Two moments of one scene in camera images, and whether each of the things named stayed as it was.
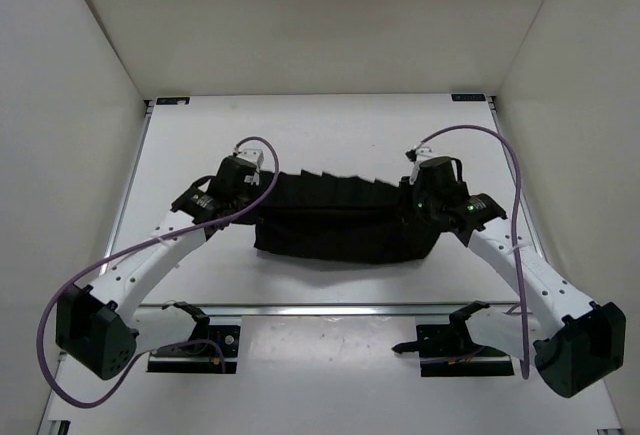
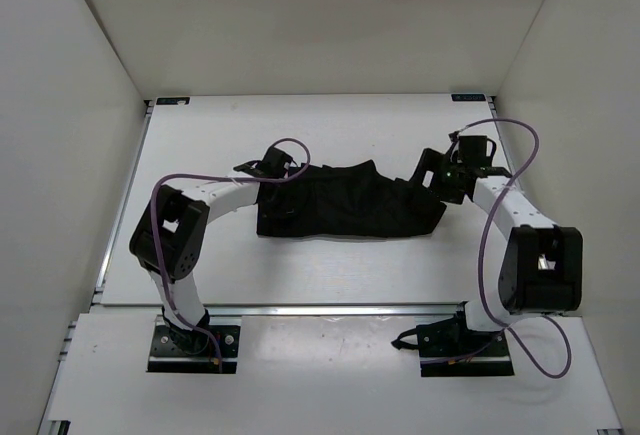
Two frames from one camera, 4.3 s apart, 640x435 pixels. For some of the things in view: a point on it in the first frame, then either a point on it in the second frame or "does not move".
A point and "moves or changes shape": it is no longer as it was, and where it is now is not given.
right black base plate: x=446 y=350 does not move
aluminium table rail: x=129 y=180 does not move
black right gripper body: x=426 y=208 to x=445 y=178
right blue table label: x=468 y=97 does not move
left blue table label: x=172 y=100 does not move
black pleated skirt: x=319 y=217 moves or changes shape
